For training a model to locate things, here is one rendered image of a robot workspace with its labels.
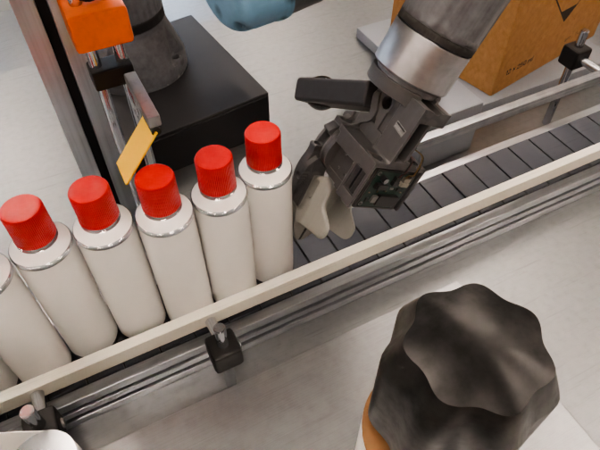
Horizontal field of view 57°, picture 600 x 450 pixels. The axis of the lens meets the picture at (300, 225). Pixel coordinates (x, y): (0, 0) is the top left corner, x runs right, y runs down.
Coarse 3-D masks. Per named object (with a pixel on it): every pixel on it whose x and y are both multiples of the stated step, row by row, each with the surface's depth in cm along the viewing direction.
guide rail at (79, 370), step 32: (576, 160) 72; (480, 192) 68; (512, 192) 69; (416, 224) 64; (352, 256) 62; (256, 288) 58; (288, 288) 60; (192, 320) 56; (96, 352) 54; (128, 352) 54; (32, 384) 51; (64, 384) 53
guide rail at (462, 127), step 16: (576, 80) 75; (592, 80) 75; (528, 96) 72; (544, 96) 72; (560, 96) 74; (496, 112) 70; (512, 112) 72; (448, 128) 68; (464, 128) 69; (432, 144) 68
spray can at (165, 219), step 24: (144, 168) 46; (168, 168) 46; (144, 192) 45; (168, 192) 45; (144, 216) 47; (168, 216) 47; (192, 216) 48; (144, 240) 49; (168, 240) 48; (192, 240) 50; (168, 264) 50; (192, 264) 52; (168, 288) 54; (192, 288) 54; (168, 312) 58
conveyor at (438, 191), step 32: (576, 128) 81; (480, 160) 76; (512, 160) 76; (544, 160) 76; (416, 192) 72; (448, 192) 72; (384, 224) 69; (448, 224) 69; (320, 256) 66; (224, 320) 60; (160, 352) 58; (0, 416) 53
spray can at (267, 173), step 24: (264, 144) 48; (240, 168) 52; (264, 168) 50; (288, 168) 52; (264, 192) 51; (288, 192) 53; (264, 216) 54; (288, 216) 56; (264, 240) 57; (288, 240) 58; (264, 264) 60; (288, 264) 62
